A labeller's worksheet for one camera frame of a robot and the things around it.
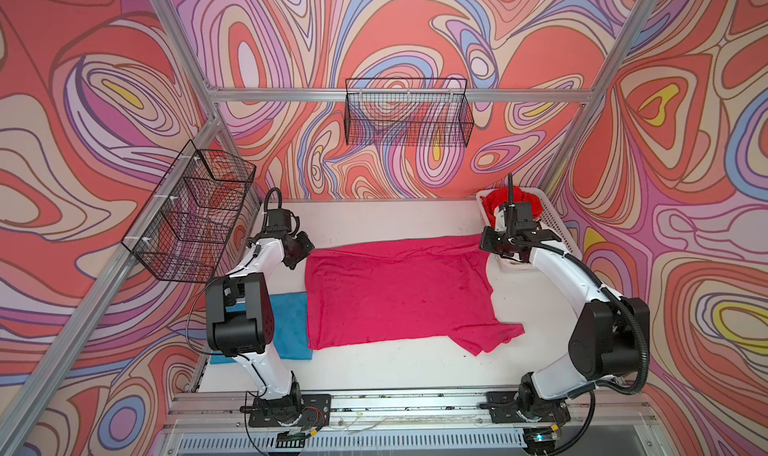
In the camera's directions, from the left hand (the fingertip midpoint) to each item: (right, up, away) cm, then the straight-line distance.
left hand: (314, 245), depth 96 cm
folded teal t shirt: (-4, -24, -10) cm, 26 cm away
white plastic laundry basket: (+82, +8, +8) cm, 83 cm away
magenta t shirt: (+29, -15, +1) cm, 33 cm away
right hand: (+54, 0, -6) cm, 55 cm away
